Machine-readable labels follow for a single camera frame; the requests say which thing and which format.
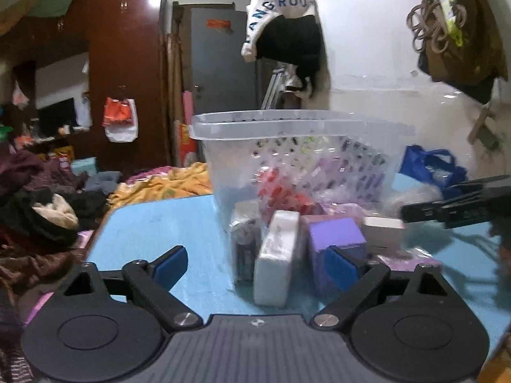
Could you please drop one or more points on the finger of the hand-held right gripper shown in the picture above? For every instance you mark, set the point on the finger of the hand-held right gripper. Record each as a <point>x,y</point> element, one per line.
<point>419,212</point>
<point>471,186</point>

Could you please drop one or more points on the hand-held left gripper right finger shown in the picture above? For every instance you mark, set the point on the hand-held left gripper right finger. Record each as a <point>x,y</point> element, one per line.
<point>341,269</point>

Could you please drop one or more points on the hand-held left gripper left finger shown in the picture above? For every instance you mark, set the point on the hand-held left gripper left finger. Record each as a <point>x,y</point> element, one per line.
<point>171,265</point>

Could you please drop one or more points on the small purple box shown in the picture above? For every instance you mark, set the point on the small purple box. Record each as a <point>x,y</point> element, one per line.
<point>335,235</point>

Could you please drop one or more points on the small white box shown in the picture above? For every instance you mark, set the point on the small white box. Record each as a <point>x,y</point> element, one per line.
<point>383,233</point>

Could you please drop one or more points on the red patterned packet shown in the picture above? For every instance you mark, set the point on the red patterned packet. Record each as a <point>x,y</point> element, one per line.
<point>279,187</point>

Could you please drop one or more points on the clear plastic storage bin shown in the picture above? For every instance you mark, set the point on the clear plastic storage bin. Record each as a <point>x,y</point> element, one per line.
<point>239,167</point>

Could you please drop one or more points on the blue tote bag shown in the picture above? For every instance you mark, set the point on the blue tote bag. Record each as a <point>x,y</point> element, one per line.
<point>423,163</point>

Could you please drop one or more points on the purple flat packet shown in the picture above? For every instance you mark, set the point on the purple flat packet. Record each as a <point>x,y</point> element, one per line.
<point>407,263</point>

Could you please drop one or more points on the white soft packet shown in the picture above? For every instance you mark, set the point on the white soft packet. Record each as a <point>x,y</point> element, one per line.
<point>275,255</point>

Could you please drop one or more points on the dark item in clear bag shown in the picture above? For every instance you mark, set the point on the dark item in clear bag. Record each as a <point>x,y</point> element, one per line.
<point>243,243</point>

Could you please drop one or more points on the yellow blanket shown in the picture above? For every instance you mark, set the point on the yellow blanket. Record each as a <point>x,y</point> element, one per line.
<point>167,183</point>

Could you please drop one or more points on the grey blue cloth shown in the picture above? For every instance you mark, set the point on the grey blue cloth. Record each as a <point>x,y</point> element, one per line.
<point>103,180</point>

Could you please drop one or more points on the red printed bag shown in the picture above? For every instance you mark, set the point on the red printed bag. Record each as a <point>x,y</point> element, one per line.
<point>187,145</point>

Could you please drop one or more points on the black cream fleece garment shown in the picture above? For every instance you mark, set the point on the black cream fleece garment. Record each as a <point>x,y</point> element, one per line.
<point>56,213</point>

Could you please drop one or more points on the brown hanging bag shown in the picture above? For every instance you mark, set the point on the brown hanging bag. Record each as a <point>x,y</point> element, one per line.
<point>475,56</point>

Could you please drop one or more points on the teal box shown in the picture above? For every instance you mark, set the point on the teal box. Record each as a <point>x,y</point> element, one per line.
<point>84,164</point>

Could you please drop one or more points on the brown patterned cloth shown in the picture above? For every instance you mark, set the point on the brown patterned cloth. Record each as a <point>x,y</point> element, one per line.
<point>36,279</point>

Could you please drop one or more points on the orange white plastic bag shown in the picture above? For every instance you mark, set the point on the orange white plastic bag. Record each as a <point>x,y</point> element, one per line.
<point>117,121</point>

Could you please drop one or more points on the pink roll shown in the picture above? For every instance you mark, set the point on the pink roll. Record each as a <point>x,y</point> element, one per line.
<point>188,109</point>

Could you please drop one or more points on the maroon clothes pile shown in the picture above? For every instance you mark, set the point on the maroon clothes pile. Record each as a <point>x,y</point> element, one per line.
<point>36,171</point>

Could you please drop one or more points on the yellow green packet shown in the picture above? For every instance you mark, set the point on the yellow green packet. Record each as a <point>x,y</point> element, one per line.
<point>447,4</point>

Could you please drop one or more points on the black monitor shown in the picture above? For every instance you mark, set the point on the black monitor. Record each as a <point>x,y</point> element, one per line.
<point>56,115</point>

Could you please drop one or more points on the metal folding rack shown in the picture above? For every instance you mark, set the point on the metal folding rack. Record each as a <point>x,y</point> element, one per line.
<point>273,87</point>

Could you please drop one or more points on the grey door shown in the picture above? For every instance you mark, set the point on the grey door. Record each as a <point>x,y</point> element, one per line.
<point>215,68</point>

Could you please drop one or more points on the black hanging garment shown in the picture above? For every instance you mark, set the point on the black hanging garment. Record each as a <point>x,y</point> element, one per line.
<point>291,40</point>

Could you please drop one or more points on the brown wooden wardrobe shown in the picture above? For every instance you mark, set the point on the brown wooden wardrobe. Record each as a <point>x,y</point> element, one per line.
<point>127,48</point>

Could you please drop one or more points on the pink white plastic bag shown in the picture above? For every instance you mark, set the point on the pink white plastic bag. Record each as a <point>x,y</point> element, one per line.
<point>19,93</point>

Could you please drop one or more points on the red paper door sign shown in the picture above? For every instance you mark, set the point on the red paper door sign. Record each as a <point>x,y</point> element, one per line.
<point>219,26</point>

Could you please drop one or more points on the green cloth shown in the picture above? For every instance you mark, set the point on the green cloth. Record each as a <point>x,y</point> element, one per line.
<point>52,2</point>

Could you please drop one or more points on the wooden wall bracket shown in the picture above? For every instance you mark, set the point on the wooden wall bracket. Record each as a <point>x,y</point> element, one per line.
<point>483,127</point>

